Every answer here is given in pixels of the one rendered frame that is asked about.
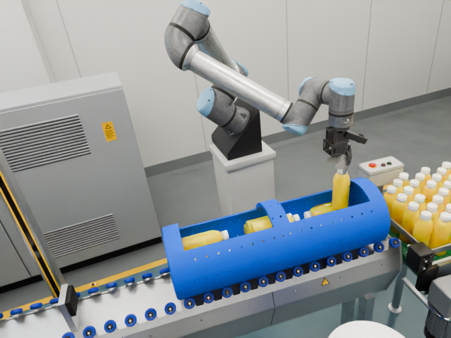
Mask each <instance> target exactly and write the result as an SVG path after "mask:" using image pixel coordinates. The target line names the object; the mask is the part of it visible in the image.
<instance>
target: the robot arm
mask: <svg viewBox="0 0 451 338"><path fill-rule="evenodd" d="M210 13H211V11H210V9H209V8H208V7H207V6H206V5H205V4H203V3H202V2H200V1H199V0H183V1H182V2H181V3H180V5H179V8H178V9H177V11H176V13H175V14H174V16H173V18H172V19H171V21H170V23H169V25H168V26H167V28H166V30H165V34H164V43H165V47H166V51H167V54H168V56H169V58H170V60H171V61H172V63H173V64H174V65H175V66H176V67H177V68H179V69H181V70H182V71H186V70H190V71H191V72H194V73H195V74H197V75H199V76H200V77H202V78H204V79H205V80H208V81H209V82H211V83H213V85H212V87H207V88H206V89H205V90H204V91H203V92H202V93H201V94H200V96H199V99H198V101H197V110H198V112H200V114H202V116H204V117H206V118H208V119H209V120H210V121H212V122H214V123H215V124H217V125H218V126H220V127H221V128H222V129H223V131H224V132H225V134H226V135H227V136H229V137H236V136H237V135H239V134H240V133H241V132H242V131H243V130H244V128H245V127H246V126H247V124H248V121H249V118H250V113H249V111H248V110H247V109H245V108H243V107H238V106H235V105H234V104H233V102H234V101H235V99H236V97H237V98H239V99H241V100H243V101H244V102H246V103H247V104H249V105H251V106H253V107H255V108H257V109H258V110H260V111H262V112H263V113H266V114H267V115H269V116H271V117H272V118H274V119H276V120H277V121H278V122H280V123H282V128H283V129H284V130H286V131H288V132H290V133H293V134H295V135H303V134H304V133H305V132H306V130H307V129H308V127H309V125H310V123H311V121H312V120H313V118H314V116H315V114H316V113H317V111H318V110H319V108H320V106H321V104H324V105H329V110H328V124H329V126H326V130H325V138H324V139H323V150H325V152H326V153H328V154H329V155H330V156H331V157H329V158H328V159H327V162H331V163H336V165H335V169H337V170H343V175H345V173H346V172H347V170H348V168H349V165H350V163H351V160H352V148H351V143H350V139H351V140H353V141H356V142H357V143H362V144H365V143H366V142H367V140H368V139H366V138H365V137H364V136H363V135H362V134H359V133H354V132H353V131H349V129H350V126H351V125H352V124H353V117H354V99H355V93H356V89H355V88H356V84H355V82H354V81H353V80H351V79H349V78H333V79H331V80H325V79H321V78H317V77H308V78H306V79H304V80H303V81H302V82H301V84H300V85H299V91H298V92H299V98H298V99H297V101H296V103H295V104H294V103H292V102H290V101H288V100H286V99H284V98H282V97H280V96H278V95H277V94H275V93H273V92H272V91H270V90H268V89H266V88H264V87H263V86H261V85H259V84H258V83H256V82H254V81H253V80H250V79H249V78H248V75H249V73H248V70H247V68H246V67H245V66H244V65H243V64H240V62H238V61H236V60H233V59H230V58H229V56H228V55H227V53H226V51H225V50H224V48H223V46H222V44H221V42H220V41H219V39H218V37H217V36H216V34H215V32H214V30H213V28H212V27H211V25H210V22H209V20H208V17H209V16H210ZM324 142H325V147H324ZM343 154H344V155H343Z"/></svg>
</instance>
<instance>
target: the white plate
mask: <svg viewBox="0 0 451 338"><path fill-rule="evenodd" d="M328 338H405V337H404V336H402V335H401V334H400V333H398V332H396V331H395V330H393V329H392V328H390V327H387V326H385V325H382V324H380V323H375V322H372V321H352V322H349V323H345V324H343V325H341V326H339V327H338V328H337V329H335V330H334V331H333V332H332V333H331V334H330V336H329V337H328Z"/></svg>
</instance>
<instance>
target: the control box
mask: <svg viewBox="0 0 451 338"><path fill-rule="evenodd" d="M383 160H384V161H383ZM385 160H386V161H385ZM387 162H391V163H392V164H390V165H389V164H387ZM370 163H375V164H376V166H375V167H371V166H369V164H370ZM382 163H385V164H386V166H381V164H382ZM403 167H404V164H403V163H402V162H400V161H398V160H397V159H395V158H394V157H392V156H389V157H386V158H381V159H378V160H373V161H369V162H365V163H361V164H359V165H358V174H357V178H359V177H362V178H366V179H368V180H370V181H371V182H372V183H373V184H375V185H376V187H378V186H382V185H385V184H390V183H393V181H394V179H398V178H399V175H400V173H402V172H403Z"/></svg>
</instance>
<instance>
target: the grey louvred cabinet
mask: <svg viewBox="0 0 451 338"><path fill-rule="evenodd" d="M0 147H1V150H2V152H3V154H4V156H5V158H6V160H7V162H8V164H9V166H10V168H11V170H12V172H13V175H14V176H15V179H16V180H17V183H18V184H19V187H20V188H21V191H22V192H23V195H24V197H25V199H26V201H27V203H28V205H29V207H30V209H31V211H32V213H33V215H34V218H35V220H36V222H37V224H38V226H39V228H40V230H41V232H42V234H43V236H44V238H45V240H46V243H47V244H48V247H49V248H50V251H51V252H52V255H53V256H54V259H55V260H56V263H57V265H58V267H59V269H60V271H61V273H62V274H64V273H67V272H70V271H73V270H77V269H79V268H83V267H85V266H89V265H91V264H96V263H98V262H102V261H104V260H108V259H111V258H114V257H117V256H120V255H123V254H127V253H130V252H132V251H136V250H138V249H142V248H145V247H148V246H151V245H154V244H157V243H161V242H162V239H161V236H162V234H161V231H160V227H159V224H158V219H157V216H156V211H155V208H154V204H153V201H152V196H151V194H150V189H149V186H148V181H147V178H146V173H145V170H144V166H143V163H142V158H141V155H140V151H139V147H138V143H137V140H136V135H135V132H134V128H133V125H132V120H131V117H130V112H129V109H128V105H127V102H126V97H125V95H124V91H123V87H122V84H121V81H120V79H119V76H118V74H117V71H115V72H108V73H104V74H98V75H93V76H87V77H82V78H76V79H72V80H66V81H62V82H55V83H51V84H44V85H40V86H36V87H30V88H26V89H19V90H15V91H8V92H4V93H0ZM41 280H43V277H42V275H41V274H40V272H39V270H38V268H37V266H36V264H35V262H34V261H33V259H32V257H31V255H30V253H29V251H28V249H27V247H26V245H25V243H24V242H23V239H22V238H21V236H20V234H19V232H18V230H17V228H16V226H15V225H14V223H13V221H12V219H11V217H10V215H9V213H8V212H7V209H6V208H5V205H4V204H3V202H2V200H1V198H0V294H1V293H4V292H7V291H10V290H14V289H16V288H20V287H22V286H26V285H29V284H33V283H35V282H39V281H41Z"/></svg>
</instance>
